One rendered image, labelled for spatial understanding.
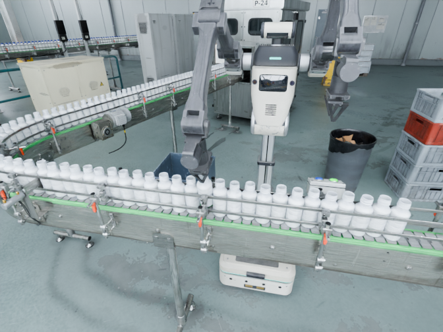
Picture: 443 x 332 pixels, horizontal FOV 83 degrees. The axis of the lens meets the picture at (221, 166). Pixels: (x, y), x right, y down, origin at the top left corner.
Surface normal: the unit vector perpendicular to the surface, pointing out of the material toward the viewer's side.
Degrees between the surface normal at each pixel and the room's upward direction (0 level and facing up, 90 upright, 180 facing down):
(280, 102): 90
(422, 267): 90
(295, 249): 90
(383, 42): 90
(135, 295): 0
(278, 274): 31
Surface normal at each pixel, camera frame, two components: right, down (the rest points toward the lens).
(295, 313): -0.01, -0.87
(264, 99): -0.20, 0.49
